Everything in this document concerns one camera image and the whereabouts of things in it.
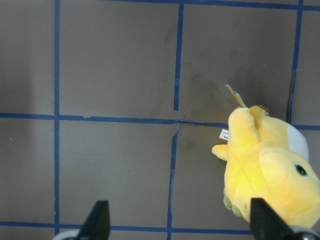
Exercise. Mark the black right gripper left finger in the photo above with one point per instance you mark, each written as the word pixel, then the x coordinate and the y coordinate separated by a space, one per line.
pixel 97 223

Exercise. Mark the yellow plush toy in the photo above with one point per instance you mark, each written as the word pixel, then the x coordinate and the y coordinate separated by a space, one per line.
pixel 268 158

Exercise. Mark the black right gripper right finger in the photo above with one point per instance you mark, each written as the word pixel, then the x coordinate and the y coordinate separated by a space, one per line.
pixel 266 224

